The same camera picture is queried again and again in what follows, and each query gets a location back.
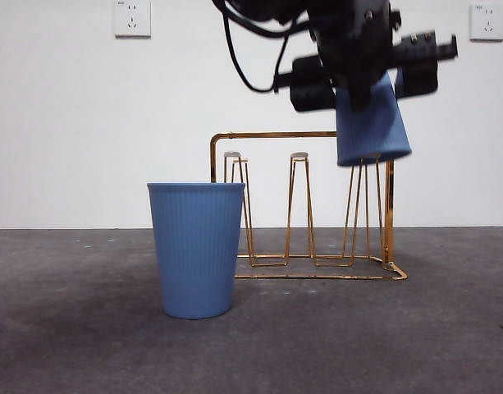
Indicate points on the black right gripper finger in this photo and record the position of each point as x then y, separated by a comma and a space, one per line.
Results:
312, 96
419, 80

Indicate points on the blue ribbed plastic cup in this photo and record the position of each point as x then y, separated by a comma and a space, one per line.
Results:
197, 254
370, 135

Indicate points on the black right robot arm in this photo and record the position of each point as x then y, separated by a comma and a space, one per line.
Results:
349, 41

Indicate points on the white wall socket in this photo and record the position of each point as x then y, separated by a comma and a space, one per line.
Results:
132, 18
487, 22

